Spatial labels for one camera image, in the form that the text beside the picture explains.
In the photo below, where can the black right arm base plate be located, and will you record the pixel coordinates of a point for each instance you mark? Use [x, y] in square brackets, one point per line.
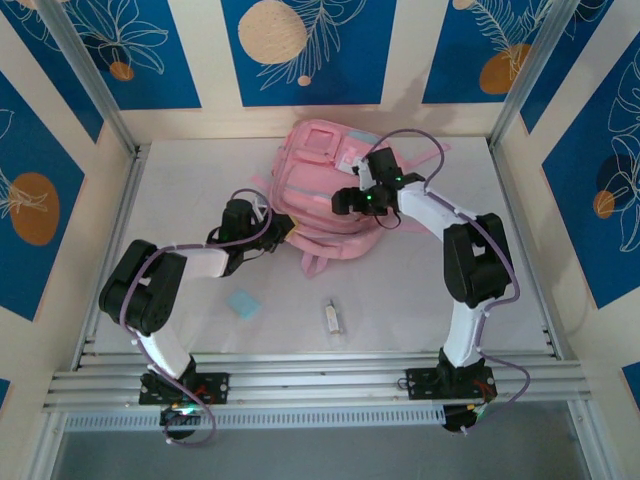
[425, 384]

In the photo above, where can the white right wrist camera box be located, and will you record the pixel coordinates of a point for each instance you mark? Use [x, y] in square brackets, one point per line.
[362, 172]

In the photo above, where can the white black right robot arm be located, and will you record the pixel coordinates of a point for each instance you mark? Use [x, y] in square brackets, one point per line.
[475, 260]

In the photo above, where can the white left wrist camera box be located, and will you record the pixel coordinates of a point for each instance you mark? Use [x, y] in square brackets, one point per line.
[261, 209]

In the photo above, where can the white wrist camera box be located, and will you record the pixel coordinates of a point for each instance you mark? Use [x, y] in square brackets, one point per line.
[362, 172]
[261, 209]

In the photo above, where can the pink student backpack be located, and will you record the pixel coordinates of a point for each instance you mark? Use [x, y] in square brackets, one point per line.
[305, 200]

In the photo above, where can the aluminium table frame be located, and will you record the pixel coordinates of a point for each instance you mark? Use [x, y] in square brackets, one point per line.
[320, 380]

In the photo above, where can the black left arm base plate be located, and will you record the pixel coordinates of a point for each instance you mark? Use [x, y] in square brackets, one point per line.
[215, 387]

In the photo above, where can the light blue eraser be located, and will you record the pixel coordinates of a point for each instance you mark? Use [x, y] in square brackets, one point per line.
[244, 305]

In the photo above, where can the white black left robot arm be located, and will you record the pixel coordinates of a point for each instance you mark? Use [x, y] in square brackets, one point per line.
[145, 290]

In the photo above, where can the small white tube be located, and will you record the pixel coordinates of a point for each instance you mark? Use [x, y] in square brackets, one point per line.
[333, 317]

